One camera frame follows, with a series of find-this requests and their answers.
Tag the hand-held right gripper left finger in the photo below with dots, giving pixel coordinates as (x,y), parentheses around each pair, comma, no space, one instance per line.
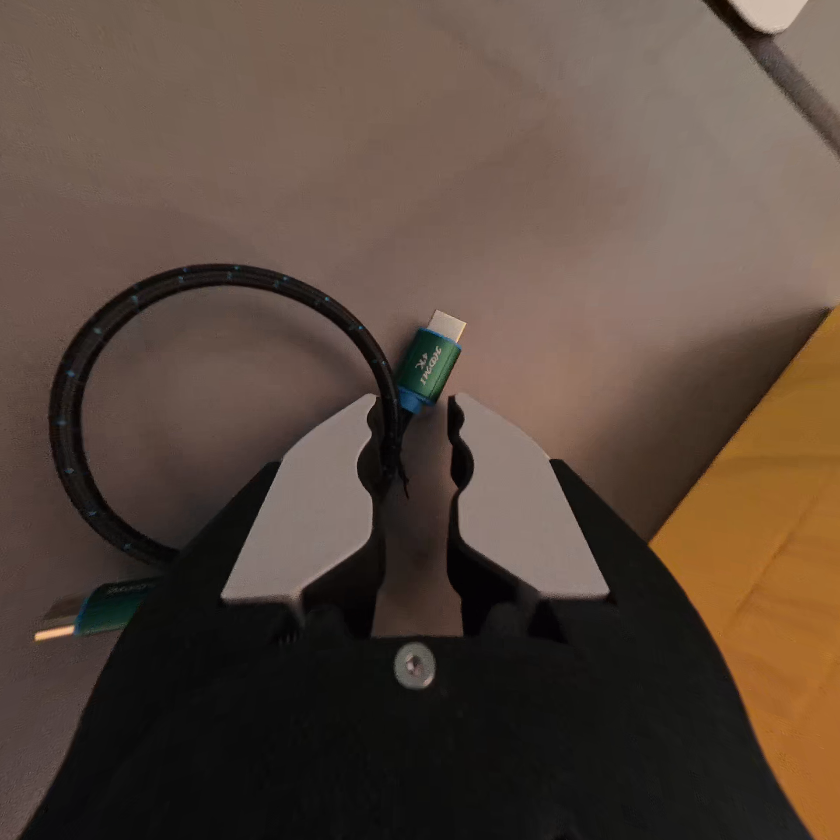
(302,525)

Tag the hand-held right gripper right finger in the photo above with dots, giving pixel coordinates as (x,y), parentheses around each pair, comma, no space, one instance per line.
(532,525)

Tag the yellow plastic bin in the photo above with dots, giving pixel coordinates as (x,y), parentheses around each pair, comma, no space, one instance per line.
(775,551)

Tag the white stand base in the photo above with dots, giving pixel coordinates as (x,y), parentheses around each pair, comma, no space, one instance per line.
(775,11)

